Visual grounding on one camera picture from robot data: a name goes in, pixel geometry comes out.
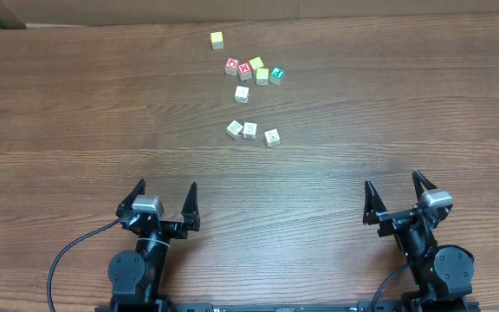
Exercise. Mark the red M wooden block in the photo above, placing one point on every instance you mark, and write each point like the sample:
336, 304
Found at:
245, 71

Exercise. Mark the white block row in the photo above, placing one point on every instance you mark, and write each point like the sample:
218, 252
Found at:
272, 138
250, 130
234, 130

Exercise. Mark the green wooden block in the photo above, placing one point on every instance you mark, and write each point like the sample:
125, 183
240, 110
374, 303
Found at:
276, 75

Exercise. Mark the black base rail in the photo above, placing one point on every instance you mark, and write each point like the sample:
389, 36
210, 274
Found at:
284, 307

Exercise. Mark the yellow block cluster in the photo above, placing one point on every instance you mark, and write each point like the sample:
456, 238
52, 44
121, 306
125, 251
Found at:
262, 76
256, 63

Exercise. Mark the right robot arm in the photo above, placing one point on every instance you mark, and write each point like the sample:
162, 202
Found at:
442, 273

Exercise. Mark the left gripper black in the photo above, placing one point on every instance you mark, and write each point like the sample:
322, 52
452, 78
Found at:
188, 212

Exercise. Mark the red O wooden block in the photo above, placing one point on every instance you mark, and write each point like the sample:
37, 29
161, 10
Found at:
231, 66

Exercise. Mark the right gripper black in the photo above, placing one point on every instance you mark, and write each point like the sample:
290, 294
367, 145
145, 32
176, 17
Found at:
373, 205

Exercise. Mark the yellow block lower cluster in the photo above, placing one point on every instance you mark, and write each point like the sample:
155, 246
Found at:
262, 76

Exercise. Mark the cardboard box back edge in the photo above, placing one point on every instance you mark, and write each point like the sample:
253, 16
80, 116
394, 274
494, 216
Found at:
16, 14

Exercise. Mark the yellow block upper cluster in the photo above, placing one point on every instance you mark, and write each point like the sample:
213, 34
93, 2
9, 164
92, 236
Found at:
256, 63

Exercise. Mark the white block single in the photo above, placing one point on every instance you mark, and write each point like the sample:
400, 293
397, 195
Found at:
242, 94

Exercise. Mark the far yellow wooden block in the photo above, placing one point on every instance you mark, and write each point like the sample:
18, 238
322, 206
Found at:
217, 40

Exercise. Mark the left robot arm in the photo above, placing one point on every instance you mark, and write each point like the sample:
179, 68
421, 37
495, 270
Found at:
136, 275

